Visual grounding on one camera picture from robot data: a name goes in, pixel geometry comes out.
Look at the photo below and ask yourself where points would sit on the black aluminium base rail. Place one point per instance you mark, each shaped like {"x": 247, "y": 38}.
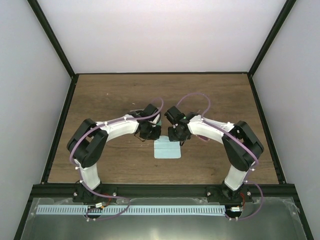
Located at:
{"x": 212, "y": 192}

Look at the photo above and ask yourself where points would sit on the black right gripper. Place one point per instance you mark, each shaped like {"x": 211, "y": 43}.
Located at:
{"x": 172, "y": 137}

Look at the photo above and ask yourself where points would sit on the light blue slotted cable duct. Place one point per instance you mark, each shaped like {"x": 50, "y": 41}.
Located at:
{"x": 144, "y": 210}

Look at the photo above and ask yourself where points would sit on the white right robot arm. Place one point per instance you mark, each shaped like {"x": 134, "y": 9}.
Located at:
{"x": 242, "y": 146}

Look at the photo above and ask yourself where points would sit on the pink sunglasses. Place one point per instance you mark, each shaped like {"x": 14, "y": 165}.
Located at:
{"x": 203, "y": 138}

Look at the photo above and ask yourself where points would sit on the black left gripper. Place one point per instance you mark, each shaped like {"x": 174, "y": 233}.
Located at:
{"x": 155, "y": 136}

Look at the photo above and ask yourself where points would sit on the grey sunglasses case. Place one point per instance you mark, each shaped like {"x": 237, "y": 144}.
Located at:
{"x": 143, "y": 113}

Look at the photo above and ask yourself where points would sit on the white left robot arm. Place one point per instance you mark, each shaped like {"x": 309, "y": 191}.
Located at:
{"x": 88, "y": 142}

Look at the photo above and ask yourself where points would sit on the light blue cleaning cloth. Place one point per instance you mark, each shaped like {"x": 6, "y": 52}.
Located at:
{"x": 166, "y": 149}

